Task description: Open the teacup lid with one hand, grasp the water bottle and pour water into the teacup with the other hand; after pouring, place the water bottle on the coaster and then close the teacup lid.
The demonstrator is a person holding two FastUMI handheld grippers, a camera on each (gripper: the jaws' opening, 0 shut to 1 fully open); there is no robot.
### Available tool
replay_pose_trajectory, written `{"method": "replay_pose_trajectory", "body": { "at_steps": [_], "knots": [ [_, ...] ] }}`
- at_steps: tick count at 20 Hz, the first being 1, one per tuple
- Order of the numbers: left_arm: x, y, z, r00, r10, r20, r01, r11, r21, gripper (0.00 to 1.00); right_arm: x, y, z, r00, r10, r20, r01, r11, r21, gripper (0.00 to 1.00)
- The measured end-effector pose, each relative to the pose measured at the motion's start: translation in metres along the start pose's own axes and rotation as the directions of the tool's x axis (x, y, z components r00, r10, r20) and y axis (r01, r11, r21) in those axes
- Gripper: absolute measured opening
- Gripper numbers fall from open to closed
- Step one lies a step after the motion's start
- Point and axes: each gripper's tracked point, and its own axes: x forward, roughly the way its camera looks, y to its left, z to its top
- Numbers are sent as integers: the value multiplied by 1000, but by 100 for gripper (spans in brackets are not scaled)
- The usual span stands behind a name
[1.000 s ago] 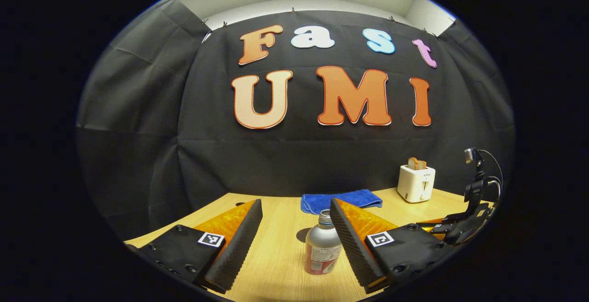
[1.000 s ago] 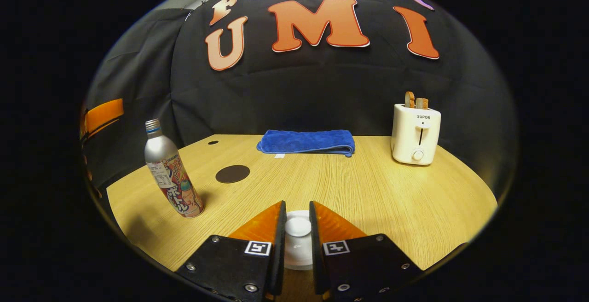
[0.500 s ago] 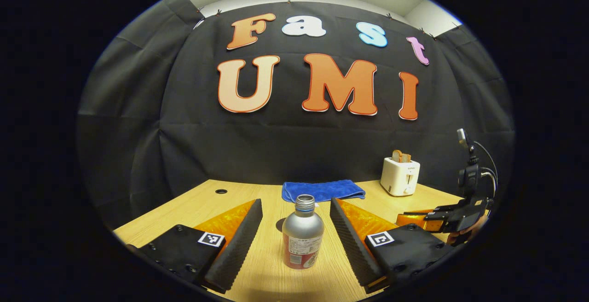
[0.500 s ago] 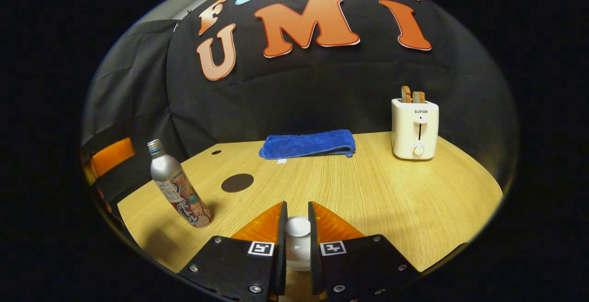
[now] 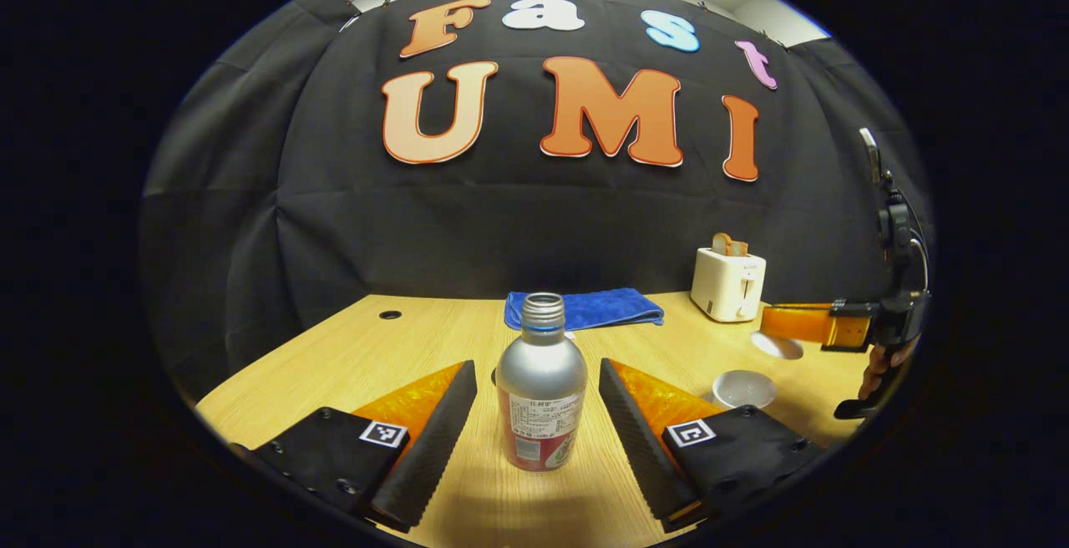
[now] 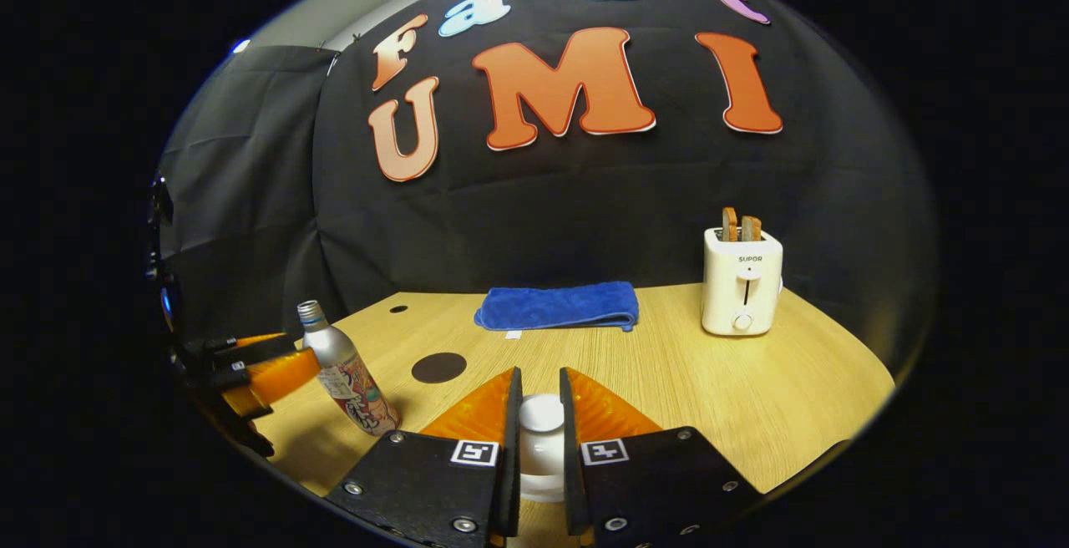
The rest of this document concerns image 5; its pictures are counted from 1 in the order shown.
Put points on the silver water bottle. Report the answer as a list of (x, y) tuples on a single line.
[(541, 381)]

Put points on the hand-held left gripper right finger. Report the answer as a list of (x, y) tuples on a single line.
[(639, 448)]

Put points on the white toaster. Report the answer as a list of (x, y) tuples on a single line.
[(725, 285)]

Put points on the blue towel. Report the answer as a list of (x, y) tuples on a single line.
[(601, 307)]

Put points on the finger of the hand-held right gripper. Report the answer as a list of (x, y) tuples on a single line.
[(802, 324)]

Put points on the toasted bread slice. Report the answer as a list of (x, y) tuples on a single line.
[(721, 245), (740, 248)]

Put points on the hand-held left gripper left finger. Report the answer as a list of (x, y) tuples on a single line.
[(426, 452)]

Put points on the white teacup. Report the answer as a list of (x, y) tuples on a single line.
[(743, 388)]

